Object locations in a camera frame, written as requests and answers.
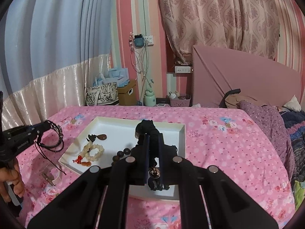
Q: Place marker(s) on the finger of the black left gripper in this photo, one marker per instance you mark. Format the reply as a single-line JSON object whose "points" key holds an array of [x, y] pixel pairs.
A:
{"points": [[41, 128]]}

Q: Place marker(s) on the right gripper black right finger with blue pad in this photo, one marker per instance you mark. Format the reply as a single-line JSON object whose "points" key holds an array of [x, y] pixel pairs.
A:
{"points": [[209, 198]]}

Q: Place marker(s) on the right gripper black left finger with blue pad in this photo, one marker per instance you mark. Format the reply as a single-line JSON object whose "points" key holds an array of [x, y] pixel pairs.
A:
{"points": [[98, 198]]}

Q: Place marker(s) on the red orange charm pendant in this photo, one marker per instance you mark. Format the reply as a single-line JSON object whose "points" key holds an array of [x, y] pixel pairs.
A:
{"points": [[79, 160]]}

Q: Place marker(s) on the black fluffy scrunchie with charms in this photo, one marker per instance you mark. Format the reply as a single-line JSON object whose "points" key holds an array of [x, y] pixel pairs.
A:
{"points": [[143, 128]]}

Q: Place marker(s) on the black hair claw clip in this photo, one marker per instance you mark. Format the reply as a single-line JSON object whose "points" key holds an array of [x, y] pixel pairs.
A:
{"points": [[170, 151]]}

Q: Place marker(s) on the person's left hand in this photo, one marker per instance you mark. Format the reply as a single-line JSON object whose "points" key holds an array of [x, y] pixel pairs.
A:
{"points": [[14, 176]]}

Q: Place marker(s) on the white shallow tray box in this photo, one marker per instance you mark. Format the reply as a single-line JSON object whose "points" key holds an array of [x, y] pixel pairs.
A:
{"points": [[117, 137]]}

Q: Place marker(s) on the pink floral bed sheet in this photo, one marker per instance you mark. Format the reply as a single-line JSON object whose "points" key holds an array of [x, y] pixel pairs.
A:
{"points": [[226, 138]]}

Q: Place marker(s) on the green patterned fabric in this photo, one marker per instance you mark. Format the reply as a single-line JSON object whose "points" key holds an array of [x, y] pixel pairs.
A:
{"points": [[299, 190]]}

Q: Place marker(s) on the black white patterned bag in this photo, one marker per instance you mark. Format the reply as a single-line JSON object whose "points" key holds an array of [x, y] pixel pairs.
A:
{"points": [[101, 95]]}

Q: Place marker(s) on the blue and cream curtain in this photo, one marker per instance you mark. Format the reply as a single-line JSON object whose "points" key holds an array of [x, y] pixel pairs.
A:
{"points": [[51, 50]]}

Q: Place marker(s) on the brown cardboard box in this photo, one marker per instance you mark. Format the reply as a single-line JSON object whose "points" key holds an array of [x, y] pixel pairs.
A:
{"points": [[127, 94]]}

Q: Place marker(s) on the light blue paper bag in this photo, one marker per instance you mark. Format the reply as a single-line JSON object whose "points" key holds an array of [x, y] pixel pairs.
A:
{"points": [[120, 76]]}

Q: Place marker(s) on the purple dotted blanket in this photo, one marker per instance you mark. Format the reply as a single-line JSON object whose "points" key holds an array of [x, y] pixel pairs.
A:
{"points": [[271, 123]]}

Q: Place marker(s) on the dark blue patterned quilt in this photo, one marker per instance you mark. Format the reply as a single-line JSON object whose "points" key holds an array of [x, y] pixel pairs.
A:
{"points": [[294, 123]]}

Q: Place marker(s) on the mint green bottle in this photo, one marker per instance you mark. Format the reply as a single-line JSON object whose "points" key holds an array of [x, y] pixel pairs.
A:
{"points": [[149, 98]]}

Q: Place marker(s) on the pink plastic basket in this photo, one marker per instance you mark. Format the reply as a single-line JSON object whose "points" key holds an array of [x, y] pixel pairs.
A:
{"points": [[181, 101]]}

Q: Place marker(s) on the white pillow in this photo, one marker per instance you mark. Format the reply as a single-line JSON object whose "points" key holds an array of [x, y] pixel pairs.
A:
{"points": [[293, 105]]}

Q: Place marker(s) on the pink headboard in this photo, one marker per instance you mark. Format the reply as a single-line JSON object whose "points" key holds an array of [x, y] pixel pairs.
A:
{"points": [[217, 71]]}

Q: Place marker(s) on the white power strip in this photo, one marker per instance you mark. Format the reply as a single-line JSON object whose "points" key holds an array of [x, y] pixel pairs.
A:
{"points": [[183, 69]]}

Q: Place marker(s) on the pink patterned curtain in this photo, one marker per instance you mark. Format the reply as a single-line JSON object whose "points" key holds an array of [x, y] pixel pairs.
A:
{"points": [[250, 26]]}

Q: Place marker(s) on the wall socket with blue charger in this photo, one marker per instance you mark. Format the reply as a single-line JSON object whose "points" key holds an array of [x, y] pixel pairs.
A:
{"points": [[140, 41]]}

